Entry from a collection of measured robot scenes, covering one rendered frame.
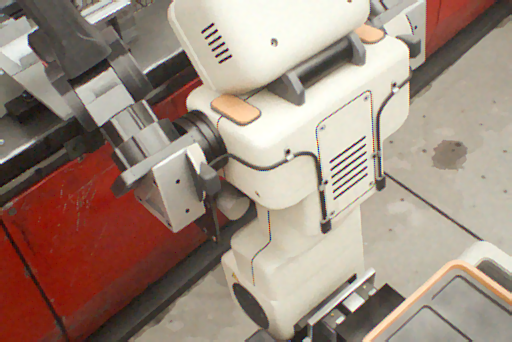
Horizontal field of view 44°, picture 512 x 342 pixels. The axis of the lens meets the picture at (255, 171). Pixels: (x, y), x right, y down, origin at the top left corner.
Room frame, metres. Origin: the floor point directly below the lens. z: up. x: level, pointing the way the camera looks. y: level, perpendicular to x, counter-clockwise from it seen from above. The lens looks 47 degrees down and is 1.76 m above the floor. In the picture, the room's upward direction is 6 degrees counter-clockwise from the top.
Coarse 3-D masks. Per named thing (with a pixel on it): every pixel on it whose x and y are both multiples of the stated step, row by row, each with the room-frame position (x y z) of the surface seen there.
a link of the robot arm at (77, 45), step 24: (24, 0) 0.63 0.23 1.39; (48, 0) 0.64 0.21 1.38; (48, 24) 0.63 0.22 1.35; (72, 24) 0.64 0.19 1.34; (72, 48) 0.63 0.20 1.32; (96, 48) 0.64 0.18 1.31; (120, 48) 0.66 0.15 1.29; (48, 72) 0.64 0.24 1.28; (72, 72) 0.63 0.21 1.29; (120, 72) 0.64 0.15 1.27; (72, 96) 0.62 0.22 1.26; (144, 96) 0.65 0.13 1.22
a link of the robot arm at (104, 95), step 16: (96, 64) 0.65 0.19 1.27; (80, 80) 0.64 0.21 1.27; (96, 80) 0.63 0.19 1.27; (112, 80) 0.63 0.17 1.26; (80, 96) 0.62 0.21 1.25; (96, 96) 0.62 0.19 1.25; (112, 96) 0.61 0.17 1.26; (128, 96) 0.61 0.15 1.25; (96, 112) 0.60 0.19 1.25; (112, 112) 0.60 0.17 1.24
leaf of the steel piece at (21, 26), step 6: (24, 18) 1.17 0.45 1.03; (12, 24) 1.16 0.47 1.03; (18, 24) 1.16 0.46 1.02; (24, 24) 1.17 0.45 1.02; (0, 30) 1.14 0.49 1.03; (6, 30) 1.14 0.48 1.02; (12, 30) 1.15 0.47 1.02; (18, 30) 1.15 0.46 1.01; (24, 30) 1.16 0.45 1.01; (30, 30) 1.17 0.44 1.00; (0, 36) 1.13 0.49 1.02; (6, 36) 1.14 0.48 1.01; (12, 36) 1.14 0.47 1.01; (18, 36) 1.15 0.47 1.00; (0, 42) 1.12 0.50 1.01; (6, 42) 1.13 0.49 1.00
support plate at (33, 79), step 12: (0, 60) 1.07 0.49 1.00; (36, 60) 1.06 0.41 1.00; (12, 72) 1.03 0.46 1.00; (24, 72) 1.03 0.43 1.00; (36, 72) 1.02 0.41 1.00; (24, 84) 0.99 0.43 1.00; (36, 84) 0.98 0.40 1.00; (48, 84) 0.98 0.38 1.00; (36, 96) 0.95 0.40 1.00; (48, 96) 0.94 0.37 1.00; (60, 96) 0.94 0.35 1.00; (60, 108) 0.91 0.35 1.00
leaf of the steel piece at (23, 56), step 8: (16, 40) 1.14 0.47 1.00; (24, 40) 1.13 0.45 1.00; (0, 48) 1.11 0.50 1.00; (8, 48) 1.11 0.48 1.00; (16, 48) 1.11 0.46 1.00; (24, 48) 1.10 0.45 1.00; (8, 56) 1.08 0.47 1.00; (16, 56) 1.08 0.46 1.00; (24, 56) 1.05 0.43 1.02; (32, 56) 1.06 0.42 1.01; (24, 64) 1.04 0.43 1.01
